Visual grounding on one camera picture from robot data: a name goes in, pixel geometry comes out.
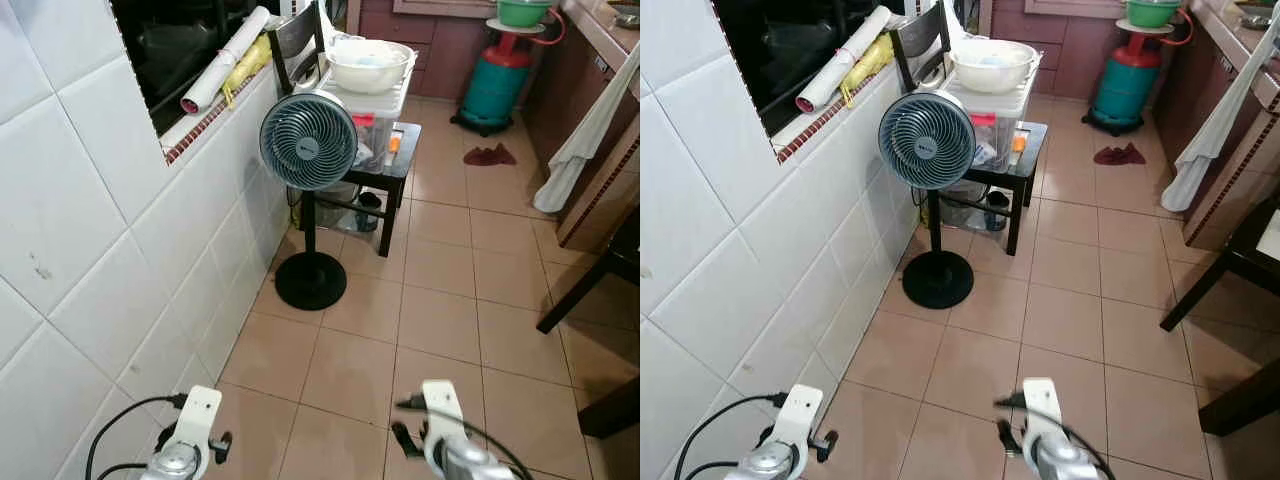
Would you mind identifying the clear plastic container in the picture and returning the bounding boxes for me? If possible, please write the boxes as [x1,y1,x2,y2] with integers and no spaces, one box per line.
[318,183,386,234]
[940,183,1011,233]

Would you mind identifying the dark wooden table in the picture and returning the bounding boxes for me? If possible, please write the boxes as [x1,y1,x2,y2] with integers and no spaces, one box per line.
[536,205,641,440]
[1159,195,1280,437]

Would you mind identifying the black side table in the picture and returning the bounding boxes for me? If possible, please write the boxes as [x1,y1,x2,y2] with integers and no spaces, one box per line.
[925,120,1049,257]
[298,120,422,258]

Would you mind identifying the dark red floor rag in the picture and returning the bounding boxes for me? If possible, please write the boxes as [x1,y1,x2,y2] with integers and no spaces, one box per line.
[463,143,518,168]
[1093,142,1148,167]

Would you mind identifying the clear plastic storage box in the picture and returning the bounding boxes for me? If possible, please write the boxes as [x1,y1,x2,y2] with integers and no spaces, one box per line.
[940,70,1036,173]
[318,68,413,173]

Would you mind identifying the grey standing fan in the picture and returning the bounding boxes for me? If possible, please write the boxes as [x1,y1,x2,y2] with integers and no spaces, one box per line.
[878,90,977,311]
[259,90,358,312]

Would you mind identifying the white hanging towel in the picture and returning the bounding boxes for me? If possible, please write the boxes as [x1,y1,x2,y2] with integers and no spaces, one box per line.
[1160,10,1280,213]
[532,45,641,214]

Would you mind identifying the green gas cylinder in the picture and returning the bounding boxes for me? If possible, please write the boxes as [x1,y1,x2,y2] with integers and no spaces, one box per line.
[1083,32,1164,137]
[452,30,536,138]

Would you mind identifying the white plastic basin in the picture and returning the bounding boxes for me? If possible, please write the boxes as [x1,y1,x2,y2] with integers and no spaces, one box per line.
[326,38,417,95]
[948,38,1041,95]

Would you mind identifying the rolled white paper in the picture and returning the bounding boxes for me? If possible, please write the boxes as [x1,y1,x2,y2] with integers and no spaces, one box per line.
[795,7,893,114]
[180,7,272,115]

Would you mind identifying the yellow cloth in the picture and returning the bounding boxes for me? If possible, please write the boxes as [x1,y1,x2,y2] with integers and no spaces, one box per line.
[840,35,896,108]
[221,35,273,109]

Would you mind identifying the brown cabinet with drawer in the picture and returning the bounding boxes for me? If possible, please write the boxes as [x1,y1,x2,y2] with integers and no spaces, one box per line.
[978,0,1131,101]
[345,0,493,101]

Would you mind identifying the brown kitchen counter cabinet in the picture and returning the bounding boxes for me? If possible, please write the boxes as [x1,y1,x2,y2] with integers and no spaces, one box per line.
[520,0,641,253]
[1150,0,1280,251]

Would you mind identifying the dark window opening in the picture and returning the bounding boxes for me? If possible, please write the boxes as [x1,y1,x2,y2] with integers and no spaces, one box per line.
[712,0,906,138]
[108,0,301,138]

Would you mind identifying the black chair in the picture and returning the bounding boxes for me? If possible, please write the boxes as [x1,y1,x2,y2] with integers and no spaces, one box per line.
[889,3,953,96]
[267,3,328,98]

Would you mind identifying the green plastic basin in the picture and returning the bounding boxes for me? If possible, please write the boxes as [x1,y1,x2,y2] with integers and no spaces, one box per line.
[1126,0,1185,29]
[496,0,557,29]

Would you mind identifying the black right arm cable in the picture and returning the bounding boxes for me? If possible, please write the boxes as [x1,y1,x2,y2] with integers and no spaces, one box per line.
[395,395,536,480]
[993,393,1116,480]

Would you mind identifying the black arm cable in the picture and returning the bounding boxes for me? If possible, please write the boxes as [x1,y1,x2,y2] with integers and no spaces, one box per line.
[85,394,191,480]
[395,395,536,480]
[673,393,791,480]
[993,393,1116,480]

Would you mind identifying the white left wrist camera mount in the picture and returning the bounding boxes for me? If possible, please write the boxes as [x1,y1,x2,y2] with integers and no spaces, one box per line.
[760,384,825,461]
[158,386,223,463]

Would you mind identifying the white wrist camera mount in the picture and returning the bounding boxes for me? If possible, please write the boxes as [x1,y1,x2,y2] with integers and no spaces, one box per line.
[158,386,223,463]
[420,380,471,471]
[1020,377,1063,466]
[760,384,825,461]

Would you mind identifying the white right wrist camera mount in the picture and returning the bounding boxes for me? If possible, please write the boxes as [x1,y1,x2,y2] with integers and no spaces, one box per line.
[420,380,471,471]
[1020,377,1063,466]

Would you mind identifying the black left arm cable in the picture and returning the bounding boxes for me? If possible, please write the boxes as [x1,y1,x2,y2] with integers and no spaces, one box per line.
[85,394,191,480]
[673,393,791,480]

